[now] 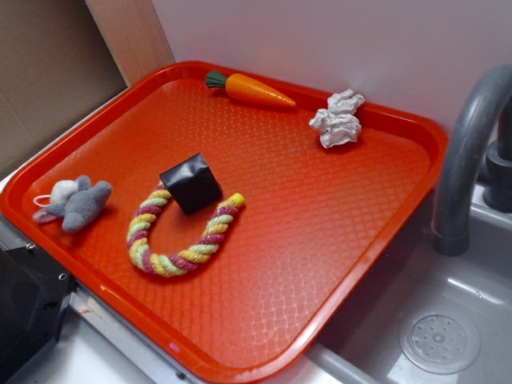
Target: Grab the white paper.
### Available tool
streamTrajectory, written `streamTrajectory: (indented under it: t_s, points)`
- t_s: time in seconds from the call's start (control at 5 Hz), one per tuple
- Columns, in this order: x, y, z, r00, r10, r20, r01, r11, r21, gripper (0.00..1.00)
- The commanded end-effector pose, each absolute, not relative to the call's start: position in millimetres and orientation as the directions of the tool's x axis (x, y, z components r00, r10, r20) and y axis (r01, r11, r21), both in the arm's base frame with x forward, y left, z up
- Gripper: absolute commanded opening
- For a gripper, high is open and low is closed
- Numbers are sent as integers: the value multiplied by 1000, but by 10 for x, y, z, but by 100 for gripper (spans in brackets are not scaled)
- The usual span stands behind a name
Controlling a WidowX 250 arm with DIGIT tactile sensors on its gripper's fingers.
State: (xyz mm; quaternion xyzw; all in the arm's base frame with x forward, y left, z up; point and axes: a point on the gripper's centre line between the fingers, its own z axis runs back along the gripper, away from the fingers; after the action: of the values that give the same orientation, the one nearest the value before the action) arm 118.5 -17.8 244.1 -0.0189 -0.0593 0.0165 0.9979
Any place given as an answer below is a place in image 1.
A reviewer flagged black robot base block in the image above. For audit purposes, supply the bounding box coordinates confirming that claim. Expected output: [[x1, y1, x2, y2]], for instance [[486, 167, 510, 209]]
[[1, 246, 74, 383]]

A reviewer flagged orange plastic tray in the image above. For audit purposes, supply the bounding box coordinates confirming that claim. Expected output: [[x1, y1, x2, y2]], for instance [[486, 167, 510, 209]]
[[1, 62, 447, 383]]

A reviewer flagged black cube block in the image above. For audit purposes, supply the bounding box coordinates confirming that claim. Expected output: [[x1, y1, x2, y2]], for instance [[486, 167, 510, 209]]
[[159, 153, 222, 215]]

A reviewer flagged orange toy carrot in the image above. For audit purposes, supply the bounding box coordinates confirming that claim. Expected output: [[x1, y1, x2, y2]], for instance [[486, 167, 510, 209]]
[[205, 70, 296, 108]]

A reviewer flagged crumpled white paper ball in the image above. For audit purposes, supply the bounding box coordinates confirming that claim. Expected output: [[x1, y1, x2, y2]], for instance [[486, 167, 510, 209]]
[[309, 89, 365, 149]]

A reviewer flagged grey plush elephant toy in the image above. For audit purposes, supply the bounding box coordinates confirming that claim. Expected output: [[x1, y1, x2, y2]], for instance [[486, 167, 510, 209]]
[[33, 175, 113, 234]]

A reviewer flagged grey toy sink basin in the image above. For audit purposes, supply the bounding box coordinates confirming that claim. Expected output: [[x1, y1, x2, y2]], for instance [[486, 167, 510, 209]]
[[310, 187, 512, 384]]

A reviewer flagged grey toy faucet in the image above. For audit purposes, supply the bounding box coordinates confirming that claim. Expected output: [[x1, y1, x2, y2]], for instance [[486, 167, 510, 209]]
[[431, 64, 511, 256]]

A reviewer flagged brown cardboard panel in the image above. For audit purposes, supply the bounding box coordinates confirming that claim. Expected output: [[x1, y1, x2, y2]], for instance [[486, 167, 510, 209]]
[[1, 1, 174, 177]]

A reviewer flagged multicolour twisted rope toy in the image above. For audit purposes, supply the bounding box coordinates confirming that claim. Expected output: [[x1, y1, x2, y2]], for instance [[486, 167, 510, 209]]
[[126, 182, 246, 278]]

